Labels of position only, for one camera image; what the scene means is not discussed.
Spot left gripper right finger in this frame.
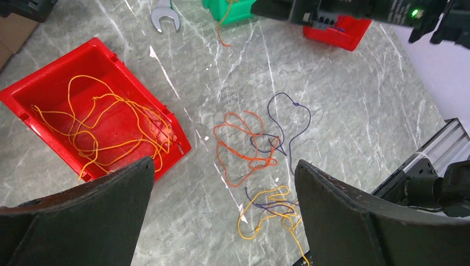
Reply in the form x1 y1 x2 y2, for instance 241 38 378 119
295 160 469 265

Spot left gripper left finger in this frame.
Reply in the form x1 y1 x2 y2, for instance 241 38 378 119
1 156 154 265

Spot yellow cable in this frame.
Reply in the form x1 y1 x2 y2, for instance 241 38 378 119
30 75 173 185

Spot purple cable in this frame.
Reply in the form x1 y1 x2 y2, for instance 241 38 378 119
249 91 312 176

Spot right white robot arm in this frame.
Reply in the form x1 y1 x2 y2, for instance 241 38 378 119
251 0 469 48

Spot left red plastic bin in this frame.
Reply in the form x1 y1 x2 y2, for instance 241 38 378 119
1 38 191 182

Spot red plastic bin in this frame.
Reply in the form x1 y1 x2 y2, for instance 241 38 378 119
1 38 191 182
303 16 372 52

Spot right red plastic bin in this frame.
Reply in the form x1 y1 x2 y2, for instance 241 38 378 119
303 16 372 52

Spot tan plastic toolbox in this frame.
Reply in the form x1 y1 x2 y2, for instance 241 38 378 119
1 0 58 67

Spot silver open-end wrench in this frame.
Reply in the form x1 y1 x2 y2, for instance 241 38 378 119
150 0 181 33

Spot green plastic bin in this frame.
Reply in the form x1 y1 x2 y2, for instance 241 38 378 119
201 0 255 25

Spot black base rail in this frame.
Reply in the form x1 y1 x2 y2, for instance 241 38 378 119
372 119 469 219

